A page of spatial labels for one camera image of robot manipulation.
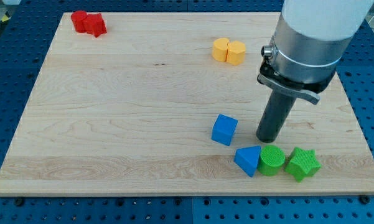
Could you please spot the green star block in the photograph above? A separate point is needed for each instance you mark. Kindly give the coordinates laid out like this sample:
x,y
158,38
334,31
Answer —
x,y
302,163

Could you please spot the yellow cylinder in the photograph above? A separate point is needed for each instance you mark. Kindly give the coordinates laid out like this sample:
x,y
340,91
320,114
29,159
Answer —
x,y
220,49

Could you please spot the green cylinder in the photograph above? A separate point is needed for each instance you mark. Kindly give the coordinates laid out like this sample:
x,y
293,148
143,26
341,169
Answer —
x,y
271,160

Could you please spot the blue cube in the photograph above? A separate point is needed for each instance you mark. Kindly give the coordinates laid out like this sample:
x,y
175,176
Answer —
x,y
224,129

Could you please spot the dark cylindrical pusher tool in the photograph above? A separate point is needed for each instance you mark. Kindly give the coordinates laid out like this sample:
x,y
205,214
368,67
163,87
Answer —
x,y
274,116

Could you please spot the red cylinder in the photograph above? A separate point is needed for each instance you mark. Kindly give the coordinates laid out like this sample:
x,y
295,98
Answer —
x,y
77,18

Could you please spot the light wooden board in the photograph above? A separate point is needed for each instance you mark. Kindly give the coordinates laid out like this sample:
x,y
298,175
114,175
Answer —
x,y
131,113

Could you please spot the red star block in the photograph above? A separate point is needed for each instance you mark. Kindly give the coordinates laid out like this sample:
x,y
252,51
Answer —
x,y
94,24

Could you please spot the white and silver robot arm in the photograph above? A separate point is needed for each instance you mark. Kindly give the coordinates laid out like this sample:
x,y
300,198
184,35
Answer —
x,y
308,42

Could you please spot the yellow hexagonal block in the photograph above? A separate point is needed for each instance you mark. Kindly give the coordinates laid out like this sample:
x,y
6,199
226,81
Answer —
x,y
236,52

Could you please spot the blue triangular prism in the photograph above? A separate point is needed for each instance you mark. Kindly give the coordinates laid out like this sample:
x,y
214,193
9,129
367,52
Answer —
x,y
247,159

